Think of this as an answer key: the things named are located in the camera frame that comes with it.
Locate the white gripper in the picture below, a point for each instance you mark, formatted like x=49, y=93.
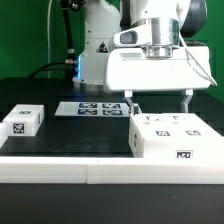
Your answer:
x=134, y=64

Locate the white U-shaped fence frame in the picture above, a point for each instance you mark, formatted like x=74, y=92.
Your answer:
x=87, y=152

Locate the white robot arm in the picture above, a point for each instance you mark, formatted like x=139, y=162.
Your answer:
x=90, y=26

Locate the white marker base sheet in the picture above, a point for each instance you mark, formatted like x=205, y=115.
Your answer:
x=92, y=109

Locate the small white cabinet top box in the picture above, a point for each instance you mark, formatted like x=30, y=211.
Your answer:
x=24, y=120

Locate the white door panel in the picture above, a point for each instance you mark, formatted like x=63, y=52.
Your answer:
x=154, y=126
x=190, y=125

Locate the white cabinet body box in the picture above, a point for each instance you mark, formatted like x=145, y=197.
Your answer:
x=170, y=148

